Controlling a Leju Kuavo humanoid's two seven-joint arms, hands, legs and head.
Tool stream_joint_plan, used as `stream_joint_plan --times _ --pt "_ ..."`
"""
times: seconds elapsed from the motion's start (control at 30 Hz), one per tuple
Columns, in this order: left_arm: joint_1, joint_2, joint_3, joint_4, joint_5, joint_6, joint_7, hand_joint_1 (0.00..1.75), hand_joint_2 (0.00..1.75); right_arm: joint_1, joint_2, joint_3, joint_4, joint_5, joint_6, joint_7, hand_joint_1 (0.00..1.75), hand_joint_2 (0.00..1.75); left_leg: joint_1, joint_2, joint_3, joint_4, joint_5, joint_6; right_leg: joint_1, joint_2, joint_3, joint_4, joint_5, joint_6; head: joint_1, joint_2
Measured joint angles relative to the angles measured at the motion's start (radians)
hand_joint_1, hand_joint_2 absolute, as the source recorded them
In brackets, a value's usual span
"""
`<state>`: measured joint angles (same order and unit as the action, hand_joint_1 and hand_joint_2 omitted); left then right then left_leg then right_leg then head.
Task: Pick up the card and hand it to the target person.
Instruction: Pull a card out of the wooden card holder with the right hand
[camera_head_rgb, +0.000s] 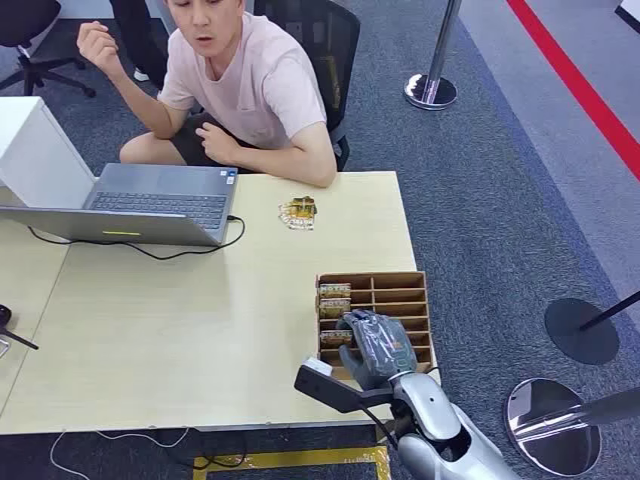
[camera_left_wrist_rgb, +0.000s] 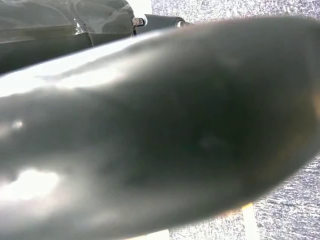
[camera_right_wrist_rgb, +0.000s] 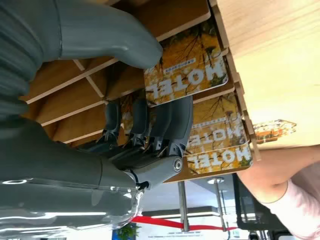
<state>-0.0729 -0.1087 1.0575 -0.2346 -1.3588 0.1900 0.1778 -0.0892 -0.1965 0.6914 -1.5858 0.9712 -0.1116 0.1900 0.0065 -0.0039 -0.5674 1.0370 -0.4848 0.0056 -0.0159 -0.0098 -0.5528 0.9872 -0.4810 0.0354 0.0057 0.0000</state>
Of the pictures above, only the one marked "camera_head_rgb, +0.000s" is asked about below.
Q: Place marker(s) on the black desk gadget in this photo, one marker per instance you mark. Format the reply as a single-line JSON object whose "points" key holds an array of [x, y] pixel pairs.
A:
{"points": [[6, 321]]}

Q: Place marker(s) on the white cabinet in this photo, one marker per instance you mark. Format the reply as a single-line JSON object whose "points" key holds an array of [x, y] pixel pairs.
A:
{"points": [[35, 152]]}

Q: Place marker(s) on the stack of gold cards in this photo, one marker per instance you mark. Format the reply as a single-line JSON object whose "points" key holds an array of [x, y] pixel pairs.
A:
{"points": [[298, 213]]}

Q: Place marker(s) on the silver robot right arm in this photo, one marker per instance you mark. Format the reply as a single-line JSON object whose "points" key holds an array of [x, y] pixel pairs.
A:
{"points": [[430, 411]]}

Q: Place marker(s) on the yellow floor tape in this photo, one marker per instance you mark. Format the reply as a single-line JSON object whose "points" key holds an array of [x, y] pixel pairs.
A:
{"points": [[300, 458]]}

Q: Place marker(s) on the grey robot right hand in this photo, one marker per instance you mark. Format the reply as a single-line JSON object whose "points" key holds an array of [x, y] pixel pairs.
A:
{"points": [[383, 344]]}

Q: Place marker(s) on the brown cardboard card holder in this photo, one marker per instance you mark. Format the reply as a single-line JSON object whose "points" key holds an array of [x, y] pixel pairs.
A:
{"points": [[400, 298]]}

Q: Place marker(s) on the black stanchion post flat base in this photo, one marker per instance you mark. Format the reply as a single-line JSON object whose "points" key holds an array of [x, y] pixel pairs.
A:
{"points": [[580, 331]]}

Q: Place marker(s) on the black office chair with castors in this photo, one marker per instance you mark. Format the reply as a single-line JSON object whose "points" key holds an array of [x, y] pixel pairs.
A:
{"points": [[25, 20]]}

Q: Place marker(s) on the red floor tape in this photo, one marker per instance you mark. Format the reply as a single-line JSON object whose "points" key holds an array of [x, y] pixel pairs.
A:
{"points": [[575, 79]]}

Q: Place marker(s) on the black wrist camera pale box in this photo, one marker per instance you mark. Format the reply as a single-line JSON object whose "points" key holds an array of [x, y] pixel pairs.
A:
{"points": [[324, 387]]}

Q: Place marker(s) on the grey open laptop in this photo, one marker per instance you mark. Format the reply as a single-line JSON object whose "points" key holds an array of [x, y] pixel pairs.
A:
{"points": [[160, 202]]}

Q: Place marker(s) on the white black board corner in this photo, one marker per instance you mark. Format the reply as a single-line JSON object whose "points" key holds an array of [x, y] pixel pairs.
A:
{"points": [[631, 12]]}

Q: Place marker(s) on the black mesh office chair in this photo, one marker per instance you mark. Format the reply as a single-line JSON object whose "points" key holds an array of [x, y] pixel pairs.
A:
{"points": [[330, 40]]}

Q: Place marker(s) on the person's right hand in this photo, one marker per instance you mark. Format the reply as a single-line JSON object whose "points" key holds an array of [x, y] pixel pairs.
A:
{"points": [[100, 46]]}

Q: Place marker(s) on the person's left hand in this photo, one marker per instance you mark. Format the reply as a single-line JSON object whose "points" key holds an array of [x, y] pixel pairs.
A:
{"points": [[223, 144]]}

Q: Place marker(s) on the person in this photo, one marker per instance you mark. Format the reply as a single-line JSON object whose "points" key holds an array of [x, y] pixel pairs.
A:
{"points": [[260, 86], [137, 33]]}

